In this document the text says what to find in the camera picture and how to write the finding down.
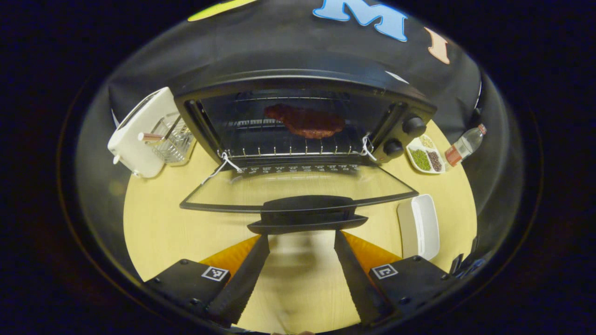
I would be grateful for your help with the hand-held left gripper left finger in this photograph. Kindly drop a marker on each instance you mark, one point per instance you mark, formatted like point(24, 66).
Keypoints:
point(240, 284)

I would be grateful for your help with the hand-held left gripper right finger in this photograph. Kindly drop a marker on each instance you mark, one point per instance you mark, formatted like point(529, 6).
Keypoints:
point(361, 284)

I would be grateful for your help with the white rectangular tray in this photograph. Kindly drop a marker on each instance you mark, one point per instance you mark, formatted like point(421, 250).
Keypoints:
point(426, 225)

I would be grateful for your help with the black electric oven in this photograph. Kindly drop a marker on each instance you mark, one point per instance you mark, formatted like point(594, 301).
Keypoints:
point(302, 78)

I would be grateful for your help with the red meat slice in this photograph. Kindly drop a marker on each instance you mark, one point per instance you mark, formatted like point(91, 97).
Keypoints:
point(307, 122)

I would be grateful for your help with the white divided bean plate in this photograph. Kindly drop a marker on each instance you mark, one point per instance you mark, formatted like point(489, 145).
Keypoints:
point(426, 156)

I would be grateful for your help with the metal oven rack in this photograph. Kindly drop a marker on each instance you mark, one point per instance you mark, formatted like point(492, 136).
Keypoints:
point(260, 139)

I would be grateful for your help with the black backdrop cloth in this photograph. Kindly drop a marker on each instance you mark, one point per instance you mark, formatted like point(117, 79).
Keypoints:
point(288, 42)

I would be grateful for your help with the white toaster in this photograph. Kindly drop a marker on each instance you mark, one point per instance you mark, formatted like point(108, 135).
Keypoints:
point(139, 121)

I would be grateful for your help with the clear plastic bottle red label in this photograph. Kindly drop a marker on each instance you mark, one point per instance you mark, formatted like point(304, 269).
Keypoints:
point(463, 146)

